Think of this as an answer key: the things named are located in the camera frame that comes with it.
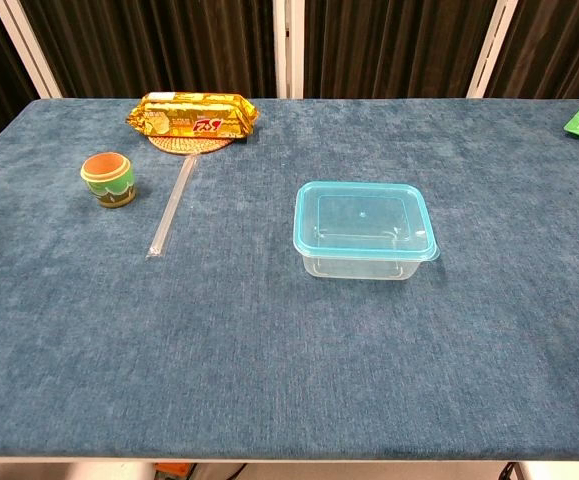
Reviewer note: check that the clear plastic container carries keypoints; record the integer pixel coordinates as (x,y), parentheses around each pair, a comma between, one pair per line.
(359,269)

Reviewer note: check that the blue translucent lid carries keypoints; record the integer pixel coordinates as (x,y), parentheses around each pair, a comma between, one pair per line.
(364,205)

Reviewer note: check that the blue velvet tablecloth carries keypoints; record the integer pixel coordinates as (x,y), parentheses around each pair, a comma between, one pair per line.
(249,350)

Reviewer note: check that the clear wrapped drinking straw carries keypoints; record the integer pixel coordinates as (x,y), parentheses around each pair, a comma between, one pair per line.
(174,205)

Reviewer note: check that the round woven rattan coaster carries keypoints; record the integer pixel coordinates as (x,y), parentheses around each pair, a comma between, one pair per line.
(189,146)

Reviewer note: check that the golden biscuit package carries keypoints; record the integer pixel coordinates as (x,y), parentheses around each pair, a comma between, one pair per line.
(194,115)

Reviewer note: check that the terracotta cup with green band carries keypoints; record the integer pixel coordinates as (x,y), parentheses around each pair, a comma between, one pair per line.
(111,187)

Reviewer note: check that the dark pleated curtain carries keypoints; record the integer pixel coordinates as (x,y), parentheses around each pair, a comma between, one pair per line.
(169,45)

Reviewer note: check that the orange object under table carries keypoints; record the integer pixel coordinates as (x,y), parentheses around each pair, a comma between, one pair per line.
(171,471)

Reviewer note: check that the white upright frame post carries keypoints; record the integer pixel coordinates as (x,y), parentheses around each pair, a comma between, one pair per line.
(296,50)
(281,50)

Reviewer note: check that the white slanted frame post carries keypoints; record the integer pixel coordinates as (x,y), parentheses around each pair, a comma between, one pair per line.
(29,50)
(491,50)

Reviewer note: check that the black bracket under table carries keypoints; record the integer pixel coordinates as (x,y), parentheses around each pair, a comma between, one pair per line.
(510,471)

